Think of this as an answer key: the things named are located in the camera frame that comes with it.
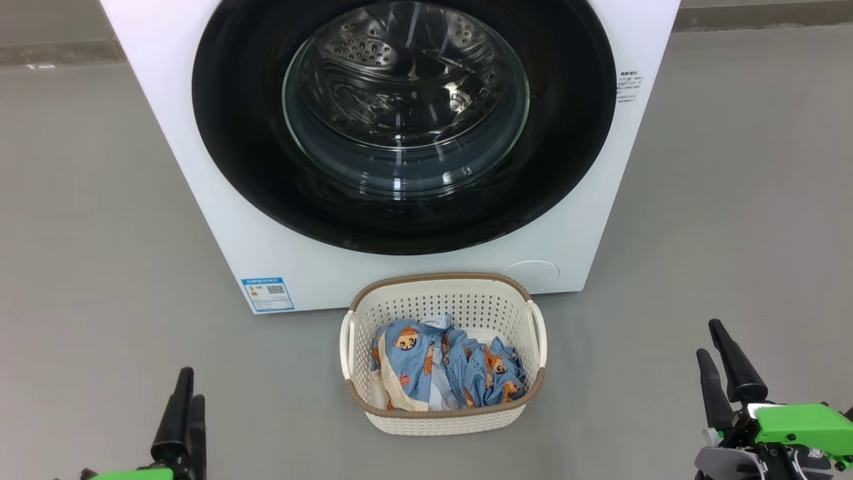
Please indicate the cream perforated laundry basket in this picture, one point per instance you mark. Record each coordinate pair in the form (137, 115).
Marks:
(440, 420)

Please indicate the black round glass washer door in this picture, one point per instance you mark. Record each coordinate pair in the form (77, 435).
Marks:
(233, 133)

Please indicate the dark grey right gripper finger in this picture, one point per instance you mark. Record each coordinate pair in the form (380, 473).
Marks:
(716, 400)
(743, 380)

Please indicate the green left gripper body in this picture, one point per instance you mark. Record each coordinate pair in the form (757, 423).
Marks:
(140, 475)

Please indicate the white front-load washing machine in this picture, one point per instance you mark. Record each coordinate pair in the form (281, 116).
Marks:
(200, 220)

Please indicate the stainless steel washing machine drum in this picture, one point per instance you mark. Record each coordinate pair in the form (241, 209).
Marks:
(406, 86)

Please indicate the round white filter cover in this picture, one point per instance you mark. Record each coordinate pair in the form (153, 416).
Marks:
(532, 275)

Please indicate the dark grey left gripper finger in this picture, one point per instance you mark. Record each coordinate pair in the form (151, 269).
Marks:
(174, 426)
(198, 440)

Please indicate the blue energy label sticker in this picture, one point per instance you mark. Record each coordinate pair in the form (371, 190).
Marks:
(268, 294)

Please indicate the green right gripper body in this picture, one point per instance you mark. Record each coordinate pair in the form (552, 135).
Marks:
(800, 423)

